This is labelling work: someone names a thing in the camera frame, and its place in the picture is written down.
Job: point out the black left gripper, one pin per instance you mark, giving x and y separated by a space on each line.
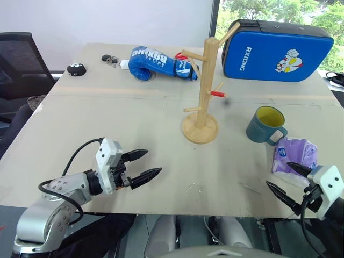
118 172

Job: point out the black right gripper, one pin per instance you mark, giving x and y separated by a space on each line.
313 200

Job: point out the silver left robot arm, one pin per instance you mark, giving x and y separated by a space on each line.
48 215

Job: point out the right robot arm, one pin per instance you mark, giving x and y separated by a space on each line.
336 212

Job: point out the teal mug yellow inside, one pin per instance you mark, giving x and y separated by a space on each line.
259 129

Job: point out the wooden mug tree stand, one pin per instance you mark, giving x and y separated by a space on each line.
200 129

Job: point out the purple tissue pack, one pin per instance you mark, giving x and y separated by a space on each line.
293 154

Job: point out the grey rounded shape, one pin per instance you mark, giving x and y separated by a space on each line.
233 231
161 233

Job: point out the grey curved robot body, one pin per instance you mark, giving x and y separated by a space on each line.
223 252

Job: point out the blue boxing glove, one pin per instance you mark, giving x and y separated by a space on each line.
150 63

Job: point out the red tape mark on peg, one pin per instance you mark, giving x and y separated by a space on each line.
217 93

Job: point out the black object with white paper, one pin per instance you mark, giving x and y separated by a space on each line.
336 79

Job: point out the black key fob with keys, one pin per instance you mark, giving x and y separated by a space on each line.
107 57

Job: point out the black round object white dots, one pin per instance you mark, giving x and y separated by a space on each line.
76 70

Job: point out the speckled grey cloth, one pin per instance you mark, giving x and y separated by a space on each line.
36 102

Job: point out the dark blue seat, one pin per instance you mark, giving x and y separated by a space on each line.
16 129

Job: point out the blue kick pad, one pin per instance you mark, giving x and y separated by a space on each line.
268 53

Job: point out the black mesh office chair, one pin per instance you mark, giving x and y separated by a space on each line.
18 67

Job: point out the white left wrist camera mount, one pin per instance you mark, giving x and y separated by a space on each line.
105 161

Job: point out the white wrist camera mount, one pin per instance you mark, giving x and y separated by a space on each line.
328 180
105 161

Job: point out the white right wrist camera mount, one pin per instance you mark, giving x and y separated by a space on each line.
328 180

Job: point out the dark window frame post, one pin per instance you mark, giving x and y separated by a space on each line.
215 21

